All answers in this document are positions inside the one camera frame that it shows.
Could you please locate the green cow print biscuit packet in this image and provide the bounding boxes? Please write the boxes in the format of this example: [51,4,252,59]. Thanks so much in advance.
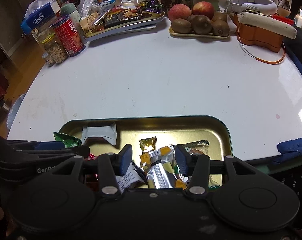
[176,140,220,189]

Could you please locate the orange wire loop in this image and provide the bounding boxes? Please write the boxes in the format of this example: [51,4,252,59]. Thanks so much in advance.
[238,36,286,65]

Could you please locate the cream fabric roll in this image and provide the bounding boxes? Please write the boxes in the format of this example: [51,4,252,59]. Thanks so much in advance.
[237,11,297,40]

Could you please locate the red tin can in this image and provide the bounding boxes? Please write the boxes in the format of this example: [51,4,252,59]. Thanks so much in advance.
[52,15,86,57]

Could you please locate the black dotted cloth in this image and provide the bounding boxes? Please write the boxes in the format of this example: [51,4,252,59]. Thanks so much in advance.
[266,165,302,198]

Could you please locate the green thermos cup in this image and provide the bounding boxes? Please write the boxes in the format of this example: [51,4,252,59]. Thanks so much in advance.
[60,2,81,23]

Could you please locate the orange bag with white device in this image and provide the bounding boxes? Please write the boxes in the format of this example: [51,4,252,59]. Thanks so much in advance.
[237,12,285,53]

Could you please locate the red snack packet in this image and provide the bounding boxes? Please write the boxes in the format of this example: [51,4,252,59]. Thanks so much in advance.
[85,154,99,183]

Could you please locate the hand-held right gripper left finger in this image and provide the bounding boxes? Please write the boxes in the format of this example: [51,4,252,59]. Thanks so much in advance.
[50,144,133,197]

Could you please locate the glass jar of cashews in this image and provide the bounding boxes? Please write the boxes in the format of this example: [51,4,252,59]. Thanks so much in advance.
[32,26,69,64]

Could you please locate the small glass jar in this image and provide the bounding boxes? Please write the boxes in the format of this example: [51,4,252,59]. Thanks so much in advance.
[42,52,56,67]

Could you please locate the white tin lid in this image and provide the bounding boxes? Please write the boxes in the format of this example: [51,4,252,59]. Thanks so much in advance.
[85,24,157,42]

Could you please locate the gold tin tray of snacks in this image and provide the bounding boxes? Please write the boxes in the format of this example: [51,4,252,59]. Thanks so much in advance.
[84,7,165,40]

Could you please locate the pile of assorted snack packets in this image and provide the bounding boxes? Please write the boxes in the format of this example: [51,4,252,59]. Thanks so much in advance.
[80,0,164,30]

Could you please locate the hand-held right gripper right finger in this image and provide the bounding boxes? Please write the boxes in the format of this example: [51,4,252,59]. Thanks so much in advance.
[174,144,262,197]

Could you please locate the beige foam fruit tray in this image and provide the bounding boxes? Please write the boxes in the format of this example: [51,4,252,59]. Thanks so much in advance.
[169,26,231,42]

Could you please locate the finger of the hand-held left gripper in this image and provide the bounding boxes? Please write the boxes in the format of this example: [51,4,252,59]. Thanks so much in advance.
[36,141,66,150]
[63,145,91,157]

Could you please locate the gold foil candy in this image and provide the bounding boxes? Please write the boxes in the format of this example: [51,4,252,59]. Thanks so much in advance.
[139,137,157,153]

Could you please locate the green foil candy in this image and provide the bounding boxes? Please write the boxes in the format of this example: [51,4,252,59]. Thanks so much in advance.
[53,132,83,148]

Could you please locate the silver yellow snack packet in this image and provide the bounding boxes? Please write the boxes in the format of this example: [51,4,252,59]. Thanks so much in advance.
[140,145,187,189]

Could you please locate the clear plastic bag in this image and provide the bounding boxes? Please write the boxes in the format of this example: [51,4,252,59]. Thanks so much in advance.
[78,0,99,17]

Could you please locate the red apple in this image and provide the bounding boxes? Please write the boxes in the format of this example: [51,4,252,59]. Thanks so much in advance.
[192,1,215,18]
[168,4,192,22]

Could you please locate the blue tissue pack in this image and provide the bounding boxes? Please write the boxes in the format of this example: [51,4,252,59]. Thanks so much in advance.
[20,0,60,34]

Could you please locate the blue-rimmed gold tin tray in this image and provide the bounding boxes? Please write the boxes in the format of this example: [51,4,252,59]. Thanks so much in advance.
[58,115,233,189]

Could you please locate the black snack box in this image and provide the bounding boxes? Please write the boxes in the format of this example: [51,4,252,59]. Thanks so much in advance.
[103,9,141,28]

